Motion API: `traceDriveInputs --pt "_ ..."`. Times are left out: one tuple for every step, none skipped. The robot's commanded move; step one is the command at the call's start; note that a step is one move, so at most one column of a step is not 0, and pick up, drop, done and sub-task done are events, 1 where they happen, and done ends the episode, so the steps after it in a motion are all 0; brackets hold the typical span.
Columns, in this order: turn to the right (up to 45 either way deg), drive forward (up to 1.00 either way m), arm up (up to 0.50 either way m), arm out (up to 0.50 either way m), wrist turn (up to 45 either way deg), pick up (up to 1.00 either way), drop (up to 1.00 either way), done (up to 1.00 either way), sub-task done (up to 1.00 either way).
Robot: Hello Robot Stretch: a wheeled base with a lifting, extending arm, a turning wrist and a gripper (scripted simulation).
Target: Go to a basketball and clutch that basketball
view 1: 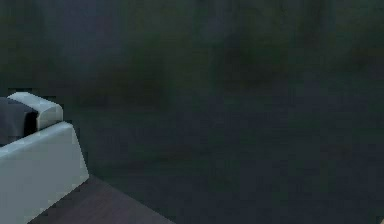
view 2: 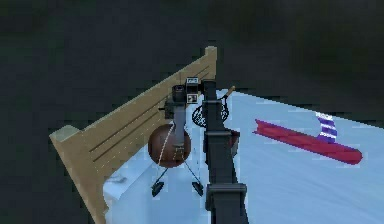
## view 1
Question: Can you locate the dark grey cushion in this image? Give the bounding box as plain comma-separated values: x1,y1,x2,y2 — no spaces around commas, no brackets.
0,96,39,146

